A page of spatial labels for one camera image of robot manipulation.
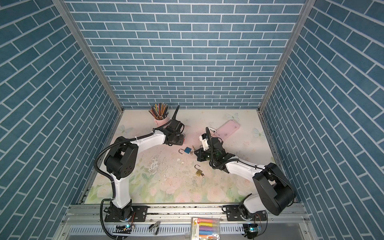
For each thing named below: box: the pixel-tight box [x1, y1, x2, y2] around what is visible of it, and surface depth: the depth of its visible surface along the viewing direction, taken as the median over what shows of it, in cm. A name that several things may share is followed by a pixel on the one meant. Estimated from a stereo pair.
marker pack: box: [190, 217, 221, 240], surface depth 70 cm
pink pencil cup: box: [154, 115, 170, 128], surface depth 103 cm
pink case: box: [214, 119, 240, 140], surface depth 108 cm
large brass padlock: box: [194, 164, 203, 177], surface depth 90 cm
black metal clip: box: [148, 221, 161, 235], surface depth 71 cm
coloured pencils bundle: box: [148, 102, 169, 120], surface depth 104 cm
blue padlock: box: [178, 146, 192, 155], surface depth 99 cm
